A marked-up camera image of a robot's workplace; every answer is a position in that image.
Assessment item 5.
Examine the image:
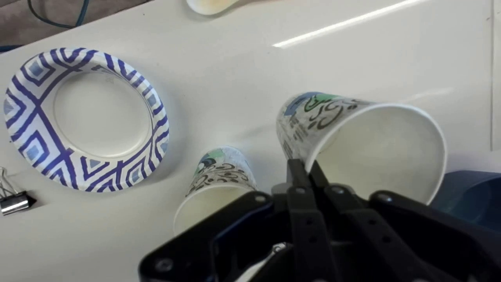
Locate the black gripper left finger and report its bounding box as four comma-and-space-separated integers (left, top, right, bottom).
138, 158, 342, 282

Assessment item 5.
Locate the black binder clip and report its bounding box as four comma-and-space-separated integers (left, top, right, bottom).
0, 165, 40, 217

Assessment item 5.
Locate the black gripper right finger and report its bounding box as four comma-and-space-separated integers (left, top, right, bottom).
309, 161, 501, 282

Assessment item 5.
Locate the patterned paper cup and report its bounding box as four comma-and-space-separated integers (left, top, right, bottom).
173, 145, 259, 236
275, 90, 450, 206

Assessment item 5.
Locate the plain white paper cup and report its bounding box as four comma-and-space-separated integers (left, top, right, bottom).
185, 0, 243, 17

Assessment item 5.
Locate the dark blue bowl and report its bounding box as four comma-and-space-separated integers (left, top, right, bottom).
430, 164, 501, 233

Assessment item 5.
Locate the blue patterned paper plate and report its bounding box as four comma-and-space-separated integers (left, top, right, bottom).
2, 45, 173, 194

